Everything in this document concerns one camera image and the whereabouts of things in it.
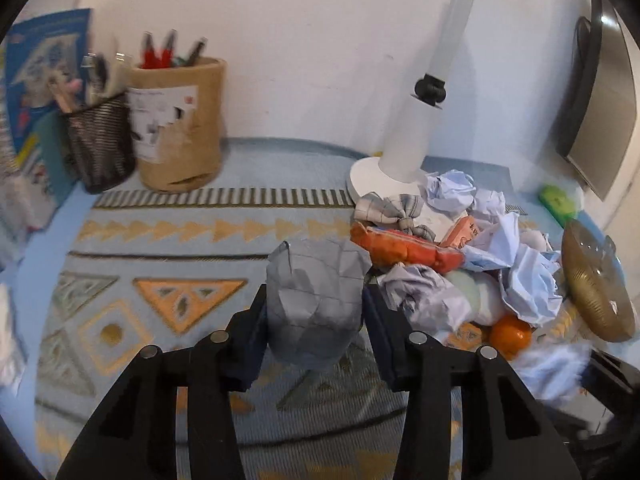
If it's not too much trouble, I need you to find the orange snack packet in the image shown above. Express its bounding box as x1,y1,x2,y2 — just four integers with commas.
350,222,466,273

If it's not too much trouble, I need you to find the teal book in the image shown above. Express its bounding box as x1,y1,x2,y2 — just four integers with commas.
15,110,77,207

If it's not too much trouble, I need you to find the grey computer monitor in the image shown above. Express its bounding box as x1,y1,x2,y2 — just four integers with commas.
556,0,637,201

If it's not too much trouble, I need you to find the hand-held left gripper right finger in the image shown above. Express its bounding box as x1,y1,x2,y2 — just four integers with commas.
364,286,583,480

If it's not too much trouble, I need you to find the pink cardboard box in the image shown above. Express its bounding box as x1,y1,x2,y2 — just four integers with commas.
440,214,483,250

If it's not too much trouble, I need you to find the blue patterned woven mat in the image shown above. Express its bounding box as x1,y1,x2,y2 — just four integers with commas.
0,137,621,480

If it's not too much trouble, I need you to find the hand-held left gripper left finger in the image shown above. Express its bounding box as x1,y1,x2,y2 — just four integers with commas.
55,284,269,480

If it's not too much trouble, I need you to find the grey plaid bow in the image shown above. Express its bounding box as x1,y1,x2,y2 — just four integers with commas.
354,192,436,241

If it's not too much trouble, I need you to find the orange tangerine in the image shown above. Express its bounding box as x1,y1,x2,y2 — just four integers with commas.
489,314,533,361

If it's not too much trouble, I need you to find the pale green round container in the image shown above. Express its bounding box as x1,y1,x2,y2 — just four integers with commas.
445,270,506,326

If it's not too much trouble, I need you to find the pale blue paper ball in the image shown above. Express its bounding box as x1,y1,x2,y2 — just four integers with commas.
500,245,566,328

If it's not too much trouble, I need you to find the white desk lamp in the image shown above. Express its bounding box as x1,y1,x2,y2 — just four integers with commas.
347,0,483,206

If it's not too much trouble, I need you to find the white crumpled paper sheet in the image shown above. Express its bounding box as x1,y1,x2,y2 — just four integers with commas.
465,212,523,273

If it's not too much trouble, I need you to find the beige cylindrical pen holder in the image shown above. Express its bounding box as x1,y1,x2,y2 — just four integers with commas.
127,57,224,192

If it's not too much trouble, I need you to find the green packet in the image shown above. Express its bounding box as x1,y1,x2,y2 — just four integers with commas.
539,185,581,223

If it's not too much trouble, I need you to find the grey pen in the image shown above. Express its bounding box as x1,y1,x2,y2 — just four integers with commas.
184,36,209,66

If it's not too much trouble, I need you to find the light blue paper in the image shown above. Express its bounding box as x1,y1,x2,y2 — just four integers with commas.
515,342,593,403

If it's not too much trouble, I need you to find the pink-tipped pencil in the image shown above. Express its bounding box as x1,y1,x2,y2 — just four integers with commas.
49,72,84,114

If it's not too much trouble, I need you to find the blue illustrated booklet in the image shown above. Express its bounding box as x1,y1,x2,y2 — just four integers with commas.
4,8,94,157

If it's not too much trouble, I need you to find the gold ribbed bowl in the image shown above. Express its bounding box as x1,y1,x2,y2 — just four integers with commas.
561,220,636,343

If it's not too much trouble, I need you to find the grey grid-lined paper ball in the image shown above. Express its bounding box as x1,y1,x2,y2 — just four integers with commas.
266,239,373,372

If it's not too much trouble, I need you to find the black mesh pen holder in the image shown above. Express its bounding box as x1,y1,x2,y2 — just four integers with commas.
61,92,138,195

